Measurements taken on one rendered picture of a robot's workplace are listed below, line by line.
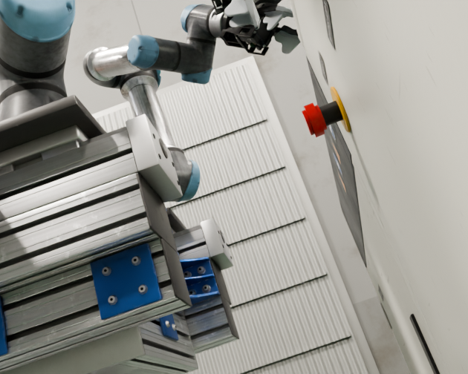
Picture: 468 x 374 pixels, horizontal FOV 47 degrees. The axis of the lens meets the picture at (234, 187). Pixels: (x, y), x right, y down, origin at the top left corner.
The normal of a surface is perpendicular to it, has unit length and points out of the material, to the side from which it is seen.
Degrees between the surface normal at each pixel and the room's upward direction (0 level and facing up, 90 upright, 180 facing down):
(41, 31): 176
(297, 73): 90
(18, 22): 147
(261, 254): 90
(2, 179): 90
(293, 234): 90
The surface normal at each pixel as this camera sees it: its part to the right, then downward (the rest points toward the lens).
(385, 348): -0.17, -0.37
